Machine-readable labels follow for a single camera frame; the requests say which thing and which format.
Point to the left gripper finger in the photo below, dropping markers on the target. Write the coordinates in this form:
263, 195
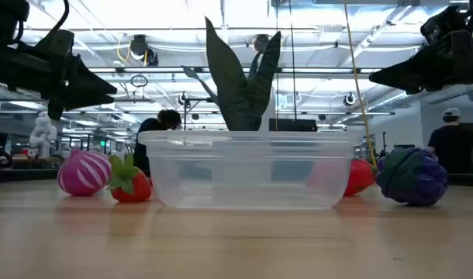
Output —
85, 102
85, 79

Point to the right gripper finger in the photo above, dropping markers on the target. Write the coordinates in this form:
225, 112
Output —
415, 86
407, 71

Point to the purple striped toy onion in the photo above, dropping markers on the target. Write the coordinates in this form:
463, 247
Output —
83, 174

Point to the red toy tomato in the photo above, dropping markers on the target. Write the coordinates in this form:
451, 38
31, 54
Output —
360, 176

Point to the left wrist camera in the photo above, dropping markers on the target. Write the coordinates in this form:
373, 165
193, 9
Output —
56, 42

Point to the clear plastic tupperware container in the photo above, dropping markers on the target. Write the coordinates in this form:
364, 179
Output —
244, 186

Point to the artificial green snake plant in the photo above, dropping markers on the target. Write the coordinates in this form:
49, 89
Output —
236, 97

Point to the person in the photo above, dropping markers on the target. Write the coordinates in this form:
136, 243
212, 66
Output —
453, 147
147, 135

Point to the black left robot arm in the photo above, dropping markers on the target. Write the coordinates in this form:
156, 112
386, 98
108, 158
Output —
4, 19

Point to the large red toy strawberry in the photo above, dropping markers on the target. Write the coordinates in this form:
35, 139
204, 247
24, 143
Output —
133, 190

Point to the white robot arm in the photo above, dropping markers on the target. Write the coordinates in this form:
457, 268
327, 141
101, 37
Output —
42, 133

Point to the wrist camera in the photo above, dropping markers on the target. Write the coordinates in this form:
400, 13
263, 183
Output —
446, 23
56, 42

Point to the purple toy grape bunch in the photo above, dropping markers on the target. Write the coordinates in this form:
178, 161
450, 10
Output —
413, 178

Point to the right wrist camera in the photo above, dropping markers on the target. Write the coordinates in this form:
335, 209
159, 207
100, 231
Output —
446, 23

